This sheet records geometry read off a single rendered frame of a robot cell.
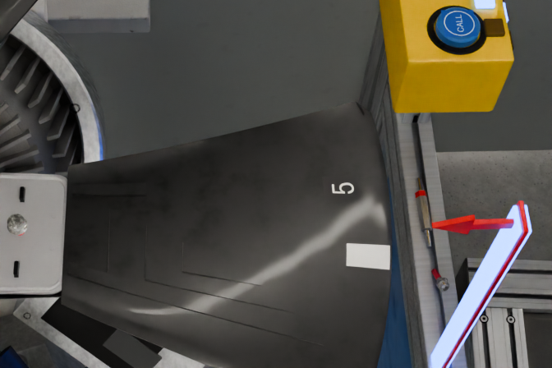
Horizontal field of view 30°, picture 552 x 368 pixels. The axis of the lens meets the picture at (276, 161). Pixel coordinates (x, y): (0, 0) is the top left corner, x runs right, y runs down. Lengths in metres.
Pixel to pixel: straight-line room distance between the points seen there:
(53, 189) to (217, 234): 0.12
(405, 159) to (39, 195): 0.51
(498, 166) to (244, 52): 0.67
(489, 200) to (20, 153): 1.44
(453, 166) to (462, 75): 1.19
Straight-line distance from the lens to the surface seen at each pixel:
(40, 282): 0.71
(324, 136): 0.75
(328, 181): 0.74
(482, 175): 2.15
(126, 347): 0.86
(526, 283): 1.81
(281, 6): 1.65
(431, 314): 1.06
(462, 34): 0.95
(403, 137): 1.14
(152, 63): 1.77
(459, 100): 1.00
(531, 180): 2.17
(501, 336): 1.76
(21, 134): 0.81
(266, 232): 0.72
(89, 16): 1.23
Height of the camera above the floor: 1.83
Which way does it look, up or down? 60 degrees down
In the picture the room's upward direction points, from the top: 6 degrees clockwise
